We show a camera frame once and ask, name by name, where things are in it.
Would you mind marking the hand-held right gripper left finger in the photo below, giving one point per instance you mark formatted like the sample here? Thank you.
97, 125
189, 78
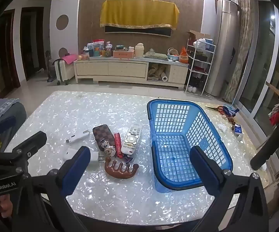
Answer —
78, 164

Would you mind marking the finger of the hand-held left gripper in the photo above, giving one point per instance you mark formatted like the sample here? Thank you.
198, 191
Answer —
31, 142
2, 125

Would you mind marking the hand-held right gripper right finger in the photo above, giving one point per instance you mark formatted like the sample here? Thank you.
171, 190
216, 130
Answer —
203, 166

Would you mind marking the white earbud case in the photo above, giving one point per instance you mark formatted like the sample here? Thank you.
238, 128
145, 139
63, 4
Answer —
69, 153

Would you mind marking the white charger plug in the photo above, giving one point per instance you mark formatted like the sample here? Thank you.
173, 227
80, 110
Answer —
94, 158

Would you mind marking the white USB dongle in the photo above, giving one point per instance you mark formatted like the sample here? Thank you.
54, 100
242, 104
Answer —
77, 137

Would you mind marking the blue plastic basket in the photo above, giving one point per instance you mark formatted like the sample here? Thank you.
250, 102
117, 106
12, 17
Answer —
175, 181

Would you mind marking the small bear figurine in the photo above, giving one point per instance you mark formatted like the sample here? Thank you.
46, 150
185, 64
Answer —
108, 149

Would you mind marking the brown checkered wallet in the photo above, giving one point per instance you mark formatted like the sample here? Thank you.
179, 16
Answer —
100, 133

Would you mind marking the brown hair claw clip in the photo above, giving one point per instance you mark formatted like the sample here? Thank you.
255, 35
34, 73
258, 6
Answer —
120, 174

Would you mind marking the white remote control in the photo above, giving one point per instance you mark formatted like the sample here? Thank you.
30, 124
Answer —
131, 140

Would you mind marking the person's left hand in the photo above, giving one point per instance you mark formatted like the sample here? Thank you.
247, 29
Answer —
5, 205

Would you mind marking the grey lace cloth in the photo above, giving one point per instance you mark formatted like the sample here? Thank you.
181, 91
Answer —
4, 107

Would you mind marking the blue tissue packet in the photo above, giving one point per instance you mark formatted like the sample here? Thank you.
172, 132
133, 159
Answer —
237, 129

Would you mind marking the black cylinder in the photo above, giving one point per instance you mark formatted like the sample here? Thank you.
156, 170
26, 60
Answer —
267, 149

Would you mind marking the white suitcase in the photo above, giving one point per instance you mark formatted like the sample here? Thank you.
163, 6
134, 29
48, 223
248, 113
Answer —
62, 71

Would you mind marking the dark wooden door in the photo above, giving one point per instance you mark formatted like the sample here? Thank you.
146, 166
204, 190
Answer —
31, 43

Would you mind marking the pink cloth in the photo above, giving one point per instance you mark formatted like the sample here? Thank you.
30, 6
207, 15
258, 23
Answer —
69, 58

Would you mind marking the white paper roll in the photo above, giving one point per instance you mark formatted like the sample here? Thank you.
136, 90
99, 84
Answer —
164, 76

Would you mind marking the wooden clothes rack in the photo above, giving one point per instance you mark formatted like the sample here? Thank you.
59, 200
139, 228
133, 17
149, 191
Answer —
278, 90

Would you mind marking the cream TV cabinet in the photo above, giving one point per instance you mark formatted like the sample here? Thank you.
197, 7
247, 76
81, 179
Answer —
127, 69

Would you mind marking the orange bag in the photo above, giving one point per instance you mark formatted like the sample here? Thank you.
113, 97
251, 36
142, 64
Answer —
183, 56

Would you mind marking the cluster of small bottles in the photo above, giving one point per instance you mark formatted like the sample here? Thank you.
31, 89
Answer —
96, 49

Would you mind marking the grey standing air conditioner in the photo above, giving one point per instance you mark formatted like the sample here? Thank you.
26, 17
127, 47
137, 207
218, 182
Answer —
222, 53

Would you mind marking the stack of bowls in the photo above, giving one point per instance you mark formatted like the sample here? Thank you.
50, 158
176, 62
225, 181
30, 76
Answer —
173, 54

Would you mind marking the glass sliding door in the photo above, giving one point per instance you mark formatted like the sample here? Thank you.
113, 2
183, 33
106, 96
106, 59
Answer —
262, 65

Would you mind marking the pink box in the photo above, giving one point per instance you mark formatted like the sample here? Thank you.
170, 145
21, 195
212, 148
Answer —
123, 54

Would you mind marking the green cushion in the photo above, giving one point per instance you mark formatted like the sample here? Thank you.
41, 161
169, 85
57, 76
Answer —
155, 56

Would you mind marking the white blue bag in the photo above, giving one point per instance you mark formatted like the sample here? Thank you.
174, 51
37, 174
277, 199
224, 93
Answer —
202, 44

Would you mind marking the cream lidded jar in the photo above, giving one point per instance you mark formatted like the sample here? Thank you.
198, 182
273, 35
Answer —
139, 50

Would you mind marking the patterned curtain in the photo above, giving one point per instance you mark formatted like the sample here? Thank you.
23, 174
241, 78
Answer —
242, 41

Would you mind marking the cardboard box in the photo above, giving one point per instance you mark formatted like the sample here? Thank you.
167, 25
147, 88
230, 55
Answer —
195, 35

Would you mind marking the black television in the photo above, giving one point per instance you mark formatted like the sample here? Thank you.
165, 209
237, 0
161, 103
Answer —
139, 31

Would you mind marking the yellow cover cloth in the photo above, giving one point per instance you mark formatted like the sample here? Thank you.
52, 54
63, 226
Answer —
139, 12

